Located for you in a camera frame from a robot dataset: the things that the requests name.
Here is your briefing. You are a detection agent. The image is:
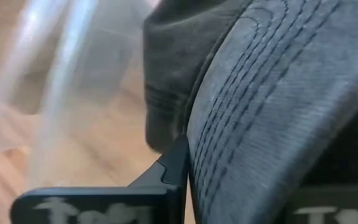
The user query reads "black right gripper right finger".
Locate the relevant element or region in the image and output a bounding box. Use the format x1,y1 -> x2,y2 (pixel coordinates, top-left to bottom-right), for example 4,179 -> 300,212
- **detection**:
278,102 -> 358,224

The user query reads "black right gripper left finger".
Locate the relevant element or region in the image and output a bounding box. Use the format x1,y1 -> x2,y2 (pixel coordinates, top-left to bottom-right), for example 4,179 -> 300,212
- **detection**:
9,133 -> 190,224

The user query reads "dark blue baseball cap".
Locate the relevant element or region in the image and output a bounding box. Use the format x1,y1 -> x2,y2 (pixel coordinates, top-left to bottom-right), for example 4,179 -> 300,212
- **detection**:
142,0 -> 358,224

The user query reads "clear plastic bag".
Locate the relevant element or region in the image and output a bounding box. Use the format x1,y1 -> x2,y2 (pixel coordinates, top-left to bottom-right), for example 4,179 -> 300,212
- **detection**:
0,0 -> 158,190

